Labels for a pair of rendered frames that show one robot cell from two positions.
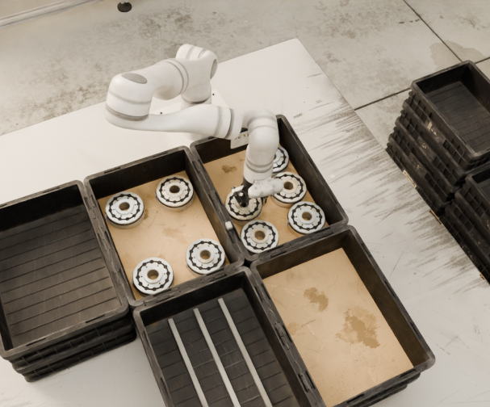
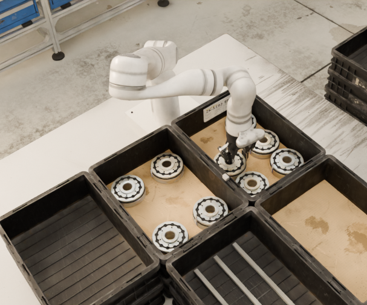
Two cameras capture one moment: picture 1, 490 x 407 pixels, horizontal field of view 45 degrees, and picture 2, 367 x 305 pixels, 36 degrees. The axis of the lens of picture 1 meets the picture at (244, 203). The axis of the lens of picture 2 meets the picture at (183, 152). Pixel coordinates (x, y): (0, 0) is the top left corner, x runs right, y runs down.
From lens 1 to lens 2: 0.33 m
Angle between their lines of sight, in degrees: 10
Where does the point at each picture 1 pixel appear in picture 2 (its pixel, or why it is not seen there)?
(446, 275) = not seen: outside the picture
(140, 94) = (139, 66)
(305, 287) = (304, 217)
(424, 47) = (324, 32)
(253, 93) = not seen: hidden behind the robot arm
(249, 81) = not seen: hidden behind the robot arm
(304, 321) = (313, 245)
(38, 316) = (77, 295)
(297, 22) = (211, 36)
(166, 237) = (170, 205)
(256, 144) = (239, 94)
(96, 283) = (120, 256)
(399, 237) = not seen: outside the picture
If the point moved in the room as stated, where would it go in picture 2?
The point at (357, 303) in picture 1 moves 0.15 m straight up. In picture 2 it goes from (353, 220) to (363, 188)
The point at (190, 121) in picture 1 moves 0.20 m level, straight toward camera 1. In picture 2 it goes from (182, 84) to (205, 139)
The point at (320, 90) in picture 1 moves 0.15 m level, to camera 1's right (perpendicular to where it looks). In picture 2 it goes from (259, 68) to (295, 63)
